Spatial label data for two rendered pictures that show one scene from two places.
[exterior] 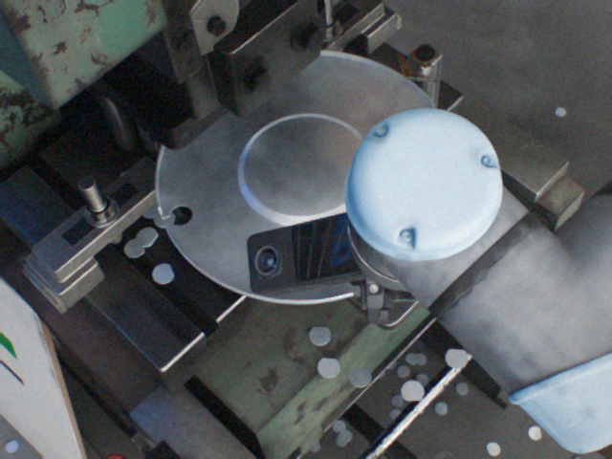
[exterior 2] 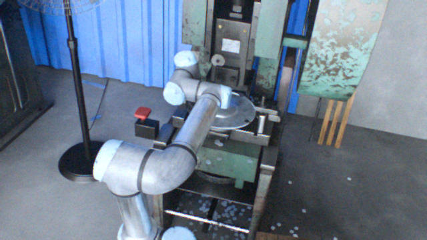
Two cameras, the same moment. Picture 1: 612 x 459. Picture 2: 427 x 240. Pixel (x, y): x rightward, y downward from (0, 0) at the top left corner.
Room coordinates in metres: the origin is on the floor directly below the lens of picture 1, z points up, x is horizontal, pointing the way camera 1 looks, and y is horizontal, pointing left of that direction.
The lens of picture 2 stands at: (-0.49, -1.07, 1.75)
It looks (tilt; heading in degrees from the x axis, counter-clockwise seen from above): 36 degrees down; 49
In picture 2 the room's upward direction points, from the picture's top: 5 degrees clockwise
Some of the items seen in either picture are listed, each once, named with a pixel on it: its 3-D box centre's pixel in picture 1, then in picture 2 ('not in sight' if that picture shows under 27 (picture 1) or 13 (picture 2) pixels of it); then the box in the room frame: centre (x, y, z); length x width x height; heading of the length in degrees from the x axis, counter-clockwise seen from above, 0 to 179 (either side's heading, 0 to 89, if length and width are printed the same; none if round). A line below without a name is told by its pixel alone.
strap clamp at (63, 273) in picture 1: (94, 217); not in sight; (0.48, 0.20, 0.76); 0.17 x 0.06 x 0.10; 128
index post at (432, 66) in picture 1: (423, 80); (261, 122); (0.59, -0.15, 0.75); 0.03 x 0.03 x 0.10; 38
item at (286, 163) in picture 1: (304, 166); (222, 109); (0.48, -0.01, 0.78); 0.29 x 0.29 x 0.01
